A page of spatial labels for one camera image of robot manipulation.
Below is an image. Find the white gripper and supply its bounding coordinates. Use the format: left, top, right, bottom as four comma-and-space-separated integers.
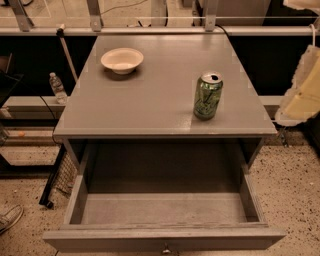
275, 45, 320, 126

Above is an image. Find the green soda can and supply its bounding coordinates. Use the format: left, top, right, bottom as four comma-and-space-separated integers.
193, 71, 223, 120

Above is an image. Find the metal drawer knob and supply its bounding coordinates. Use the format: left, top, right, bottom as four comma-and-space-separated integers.
161, 245, 172, 255

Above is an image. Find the open grey top drawer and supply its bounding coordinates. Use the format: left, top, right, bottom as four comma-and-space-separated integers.
44, 143, 285, 253

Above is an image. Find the grey cabinet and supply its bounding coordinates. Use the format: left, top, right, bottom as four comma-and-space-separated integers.
54, 34, 276, 161

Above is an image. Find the white paper bowl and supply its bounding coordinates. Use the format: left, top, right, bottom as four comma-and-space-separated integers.
100, 48, 144, 75

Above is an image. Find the clear plastic water bottle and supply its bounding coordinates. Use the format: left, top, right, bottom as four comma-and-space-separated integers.
49, 72, 67, 104

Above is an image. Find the wooden stick with black tip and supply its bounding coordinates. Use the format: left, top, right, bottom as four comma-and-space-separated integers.
56, 24, 78, 83

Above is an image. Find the black metal stand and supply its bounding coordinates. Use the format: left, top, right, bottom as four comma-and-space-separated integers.
39, 146, 66, 209

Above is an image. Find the white sneaker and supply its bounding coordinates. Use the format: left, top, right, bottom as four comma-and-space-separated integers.
0, 205, 24, 234

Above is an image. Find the black cable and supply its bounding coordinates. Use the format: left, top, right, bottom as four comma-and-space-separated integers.
39, 95, 60, 145

